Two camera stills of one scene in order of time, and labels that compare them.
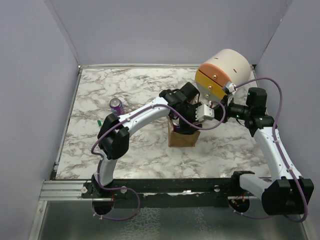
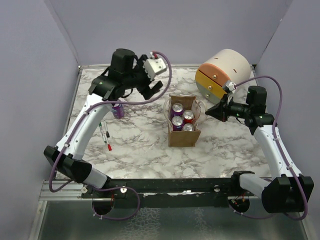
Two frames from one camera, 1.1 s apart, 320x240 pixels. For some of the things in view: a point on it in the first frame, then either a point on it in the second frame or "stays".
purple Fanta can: (176, 123) stays
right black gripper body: (235, 111) stays
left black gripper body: (189, 114) -> (138, 78)
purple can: (116, 107) stays
